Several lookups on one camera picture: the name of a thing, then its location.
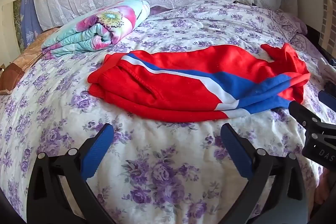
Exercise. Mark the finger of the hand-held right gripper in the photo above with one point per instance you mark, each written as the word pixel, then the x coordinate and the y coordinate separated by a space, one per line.
pixel 304 115
pixel 328 97

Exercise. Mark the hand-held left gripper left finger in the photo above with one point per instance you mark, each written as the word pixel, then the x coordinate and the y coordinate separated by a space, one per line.
pixel 96 152

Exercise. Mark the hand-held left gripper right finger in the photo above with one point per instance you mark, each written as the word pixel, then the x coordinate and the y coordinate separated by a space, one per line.
pixel 236 152

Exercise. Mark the red blue white pants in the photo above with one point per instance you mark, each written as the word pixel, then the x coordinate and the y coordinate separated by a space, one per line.
pixel 183 82

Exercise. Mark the white grey cloth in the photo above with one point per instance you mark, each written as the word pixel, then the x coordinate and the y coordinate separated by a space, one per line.
pixel 325 68

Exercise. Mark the purple floral bed sheet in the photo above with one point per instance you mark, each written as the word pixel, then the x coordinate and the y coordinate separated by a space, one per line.
pixel 162 161

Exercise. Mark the purple pillow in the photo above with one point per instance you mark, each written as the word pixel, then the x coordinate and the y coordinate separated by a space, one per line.
pixel 292 23

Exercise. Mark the brown cushion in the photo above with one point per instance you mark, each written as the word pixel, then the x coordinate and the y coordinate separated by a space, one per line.
pixel 23 56

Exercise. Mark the folded floral blanket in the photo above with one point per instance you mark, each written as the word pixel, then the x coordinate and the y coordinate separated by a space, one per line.
pixel 99 27

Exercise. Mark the blue patterned cloth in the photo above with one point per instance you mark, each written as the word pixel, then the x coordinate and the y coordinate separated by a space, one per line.
pixel 30 9

